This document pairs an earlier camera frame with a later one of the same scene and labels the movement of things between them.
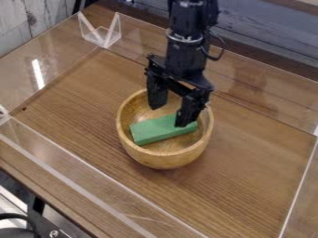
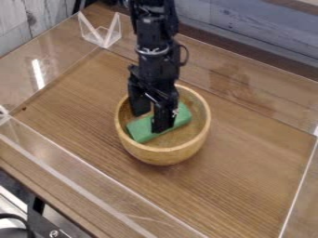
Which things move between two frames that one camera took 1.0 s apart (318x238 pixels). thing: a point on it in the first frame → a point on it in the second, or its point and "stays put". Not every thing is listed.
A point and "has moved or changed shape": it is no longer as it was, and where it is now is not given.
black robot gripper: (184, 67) → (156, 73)
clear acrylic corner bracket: (101, 35) stays put
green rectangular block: (158, 129) has moved or changed shape
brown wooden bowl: (172, 152) stays put
